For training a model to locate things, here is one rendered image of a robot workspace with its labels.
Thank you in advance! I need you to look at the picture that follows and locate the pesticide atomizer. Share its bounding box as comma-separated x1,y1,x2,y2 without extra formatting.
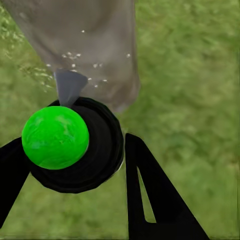
21,69,125,194

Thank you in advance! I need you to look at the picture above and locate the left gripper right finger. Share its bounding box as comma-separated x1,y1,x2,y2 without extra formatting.
124,132,209,240

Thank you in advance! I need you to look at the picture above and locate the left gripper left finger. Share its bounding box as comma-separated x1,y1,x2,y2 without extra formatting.
0,137,31,230

